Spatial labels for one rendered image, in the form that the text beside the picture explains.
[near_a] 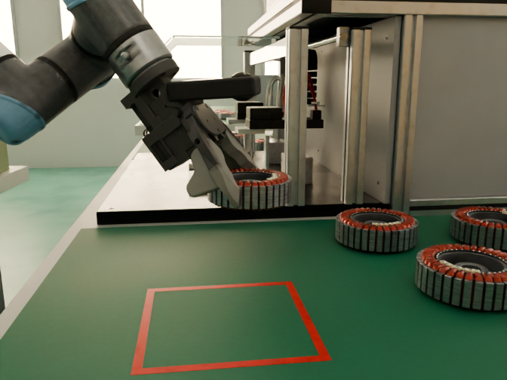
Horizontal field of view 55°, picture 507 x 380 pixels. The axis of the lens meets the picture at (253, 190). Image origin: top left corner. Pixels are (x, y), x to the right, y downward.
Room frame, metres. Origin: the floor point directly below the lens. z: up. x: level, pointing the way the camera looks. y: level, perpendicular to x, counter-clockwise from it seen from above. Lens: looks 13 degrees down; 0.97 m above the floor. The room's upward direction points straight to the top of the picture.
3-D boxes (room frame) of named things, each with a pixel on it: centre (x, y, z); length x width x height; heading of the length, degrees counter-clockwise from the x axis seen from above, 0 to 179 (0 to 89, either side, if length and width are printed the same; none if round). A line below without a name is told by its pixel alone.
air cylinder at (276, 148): (1.22, -0.06, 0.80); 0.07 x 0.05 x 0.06; 7
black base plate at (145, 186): (1.08, 0.06, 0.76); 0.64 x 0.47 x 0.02; 7
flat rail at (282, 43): (1.10, -0.03, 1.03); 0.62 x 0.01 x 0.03; 7
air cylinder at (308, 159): (0.98, -0.09, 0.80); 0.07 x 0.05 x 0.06; 7
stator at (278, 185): (0.63, 0.01, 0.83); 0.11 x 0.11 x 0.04
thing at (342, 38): (1.11, -0.10, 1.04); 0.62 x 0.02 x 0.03; 7
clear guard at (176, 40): (1.20, 0.08, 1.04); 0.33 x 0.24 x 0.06; 97
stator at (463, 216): (0.66, -0.34, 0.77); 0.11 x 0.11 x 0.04
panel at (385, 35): (1.12, -0.18, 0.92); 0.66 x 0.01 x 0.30; 7
